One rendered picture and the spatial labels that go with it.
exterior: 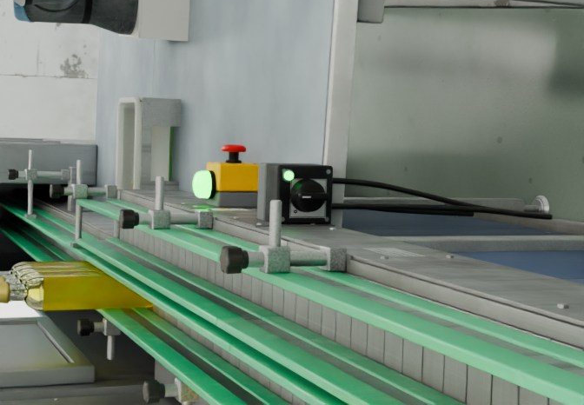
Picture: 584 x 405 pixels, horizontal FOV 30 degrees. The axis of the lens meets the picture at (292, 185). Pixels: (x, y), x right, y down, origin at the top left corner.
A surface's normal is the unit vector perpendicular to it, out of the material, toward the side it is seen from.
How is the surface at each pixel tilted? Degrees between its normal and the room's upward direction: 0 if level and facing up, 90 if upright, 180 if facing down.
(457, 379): 0
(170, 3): 90
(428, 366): 0
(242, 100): 0
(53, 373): 90
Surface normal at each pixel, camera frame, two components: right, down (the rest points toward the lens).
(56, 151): 0.36, 0.06
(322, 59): -0.93, -0.01
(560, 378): 0.04, -1.00
